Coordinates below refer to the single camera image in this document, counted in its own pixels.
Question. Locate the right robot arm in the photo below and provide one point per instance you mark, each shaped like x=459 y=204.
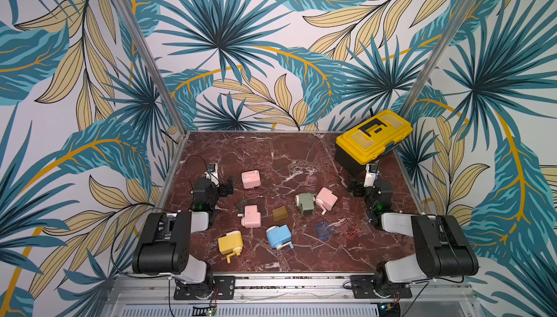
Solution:
x=441 y=248

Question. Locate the pink sharpener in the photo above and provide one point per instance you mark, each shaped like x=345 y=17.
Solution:
x=326 y=200
x=251 y=179
x=251 y=217

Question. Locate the yellow pencil sharpener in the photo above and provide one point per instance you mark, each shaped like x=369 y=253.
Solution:
x=231 y=245

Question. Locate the pink sharpener right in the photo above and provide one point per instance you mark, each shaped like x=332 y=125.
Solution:
x=326 y=200

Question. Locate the yellow black toolbox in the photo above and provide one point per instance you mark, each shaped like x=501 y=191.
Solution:
x=367 y=142

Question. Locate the red transparent tray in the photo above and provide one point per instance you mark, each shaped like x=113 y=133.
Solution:
x=350 y=229

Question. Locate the blue pencil sharpener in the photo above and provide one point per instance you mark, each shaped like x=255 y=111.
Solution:
x=279 y=237

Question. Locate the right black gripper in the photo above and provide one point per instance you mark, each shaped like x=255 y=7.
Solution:
x=359 y=189

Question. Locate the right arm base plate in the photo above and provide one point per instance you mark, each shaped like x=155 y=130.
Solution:
x=370 y=287

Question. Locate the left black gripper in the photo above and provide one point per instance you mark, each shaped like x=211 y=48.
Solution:
x=223 y=191

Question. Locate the pink sharpener front left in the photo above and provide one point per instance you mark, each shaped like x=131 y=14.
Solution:
x=251 y=217

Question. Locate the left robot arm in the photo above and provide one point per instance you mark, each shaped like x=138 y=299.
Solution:
x=164 y=247

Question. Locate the pink sharpener back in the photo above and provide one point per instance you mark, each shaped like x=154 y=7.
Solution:
x=251 y=179

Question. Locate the clear tray right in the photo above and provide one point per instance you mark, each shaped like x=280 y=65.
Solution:
x=345 y=203

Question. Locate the dark transparent tray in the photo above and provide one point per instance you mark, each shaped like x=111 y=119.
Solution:
x=240 y=205

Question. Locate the green pencil sharpener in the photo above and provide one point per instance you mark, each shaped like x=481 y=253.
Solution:
x=305 y=203

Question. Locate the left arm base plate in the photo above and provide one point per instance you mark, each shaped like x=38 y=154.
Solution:
x=204 y=287

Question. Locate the yellow transparent tray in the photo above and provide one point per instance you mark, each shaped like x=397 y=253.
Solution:
x=280 y=213

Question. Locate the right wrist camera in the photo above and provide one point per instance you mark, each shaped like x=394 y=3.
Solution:
x=372 y=172

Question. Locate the aluminium front rail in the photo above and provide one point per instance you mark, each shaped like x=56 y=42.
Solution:
x=293 y=294

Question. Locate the clear pink tray back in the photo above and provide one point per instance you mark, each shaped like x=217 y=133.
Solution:
x=311 y=182

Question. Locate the blue transparent tray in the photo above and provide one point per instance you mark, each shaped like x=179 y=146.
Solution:
x=324 y=230

